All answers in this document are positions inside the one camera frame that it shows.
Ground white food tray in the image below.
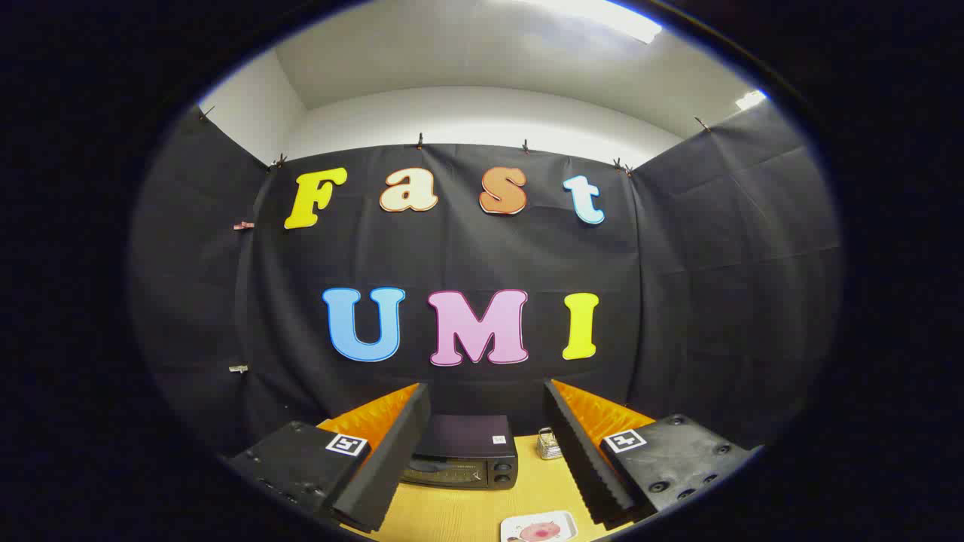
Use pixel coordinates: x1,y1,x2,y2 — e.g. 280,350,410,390
500,510,579,542

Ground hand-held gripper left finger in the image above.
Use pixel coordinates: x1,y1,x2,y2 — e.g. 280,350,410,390
224,382,432,534

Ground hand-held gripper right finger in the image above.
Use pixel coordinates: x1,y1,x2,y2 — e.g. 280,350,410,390
544,379,754,528

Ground black toaster oven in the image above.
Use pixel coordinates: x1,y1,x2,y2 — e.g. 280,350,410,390
399,414,519,490

